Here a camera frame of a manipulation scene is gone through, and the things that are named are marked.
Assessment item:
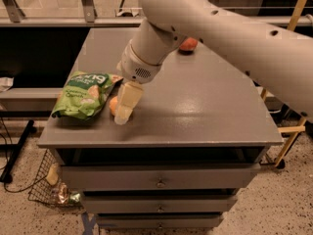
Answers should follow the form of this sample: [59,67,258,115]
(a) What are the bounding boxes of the metal railing frame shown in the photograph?
[0,0,298,27]

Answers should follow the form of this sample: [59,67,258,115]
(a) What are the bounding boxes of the middle grey drawer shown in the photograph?
[82,195,237,213]

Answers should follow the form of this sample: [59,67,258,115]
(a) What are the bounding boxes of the black cable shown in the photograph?
[0,120,50,194]

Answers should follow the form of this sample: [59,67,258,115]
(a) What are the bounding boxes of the bottom grey drawer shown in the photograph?
[96,214,223,229]

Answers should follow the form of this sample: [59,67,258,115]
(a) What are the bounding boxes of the top grey drawer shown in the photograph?
[62,164,260,191]

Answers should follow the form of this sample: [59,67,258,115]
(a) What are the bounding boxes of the grey drawer cabinet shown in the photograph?
[37,25,286,231]

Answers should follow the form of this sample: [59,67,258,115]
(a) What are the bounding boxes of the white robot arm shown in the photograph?
[118,0,313,122]

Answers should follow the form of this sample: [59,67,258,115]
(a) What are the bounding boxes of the wire basket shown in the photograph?
[28,150,81,209]

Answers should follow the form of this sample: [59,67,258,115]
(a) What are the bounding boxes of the red apple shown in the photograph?
[179,37,198,52]

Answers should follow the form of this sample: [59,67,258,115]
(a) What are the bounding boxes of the snack wrappers in basket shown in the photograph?
[46,163,80,206]

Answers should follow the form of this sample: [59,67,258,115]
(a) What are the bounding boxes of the black floor stand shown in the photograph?
[0,120,36,183]

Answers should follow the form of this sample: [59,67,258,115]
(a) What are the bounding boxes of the green rice chip bag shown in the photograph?
[52,71,123,120]

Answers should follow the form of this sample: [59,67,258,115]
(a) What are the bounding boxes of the orange fruit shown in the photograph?
[109,96,117,116]

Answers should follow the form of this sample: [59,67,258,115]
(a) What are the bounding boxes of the grey drawer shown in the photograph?
[82,195,237,213]
[62,164,260,191]
[96,214,223,229]

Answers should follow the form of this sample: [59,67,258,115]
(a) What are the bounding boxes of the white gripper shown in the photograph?
[114,41,161,125]

